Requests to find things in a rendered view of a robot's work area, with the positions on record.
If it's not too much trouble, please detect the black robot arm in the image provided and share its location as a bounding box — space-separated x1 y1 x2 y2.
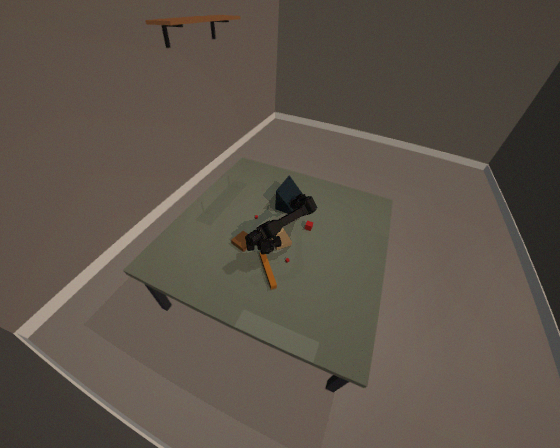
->
245 194 318 255

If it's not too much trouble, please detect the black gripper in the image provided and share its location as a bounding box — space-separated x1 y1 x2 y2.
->
246 236 282 251

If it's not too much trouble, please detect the orange bar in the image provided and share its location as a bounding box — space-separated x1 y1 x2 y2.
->
260 252 277 290

